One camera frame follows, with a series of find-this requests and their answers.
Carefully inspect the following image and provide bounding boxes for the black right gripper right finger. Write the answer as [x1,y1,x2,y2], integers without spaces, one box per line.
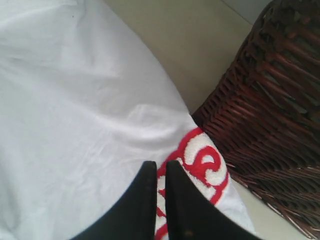
[165,160,259,240]

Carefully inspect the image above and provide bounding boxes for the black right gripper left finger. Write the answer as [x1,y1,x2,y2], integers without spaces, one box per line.
[74,161,157,240]

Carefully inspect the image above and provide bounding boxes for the dark brown wicker basket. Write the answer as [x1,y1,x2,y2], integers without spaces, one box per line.
[193,0,320,240]

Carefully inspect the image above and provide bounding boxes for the white t-shirt red lettering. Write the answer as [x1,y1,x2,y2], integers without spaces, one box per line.
[0,0,255,240]

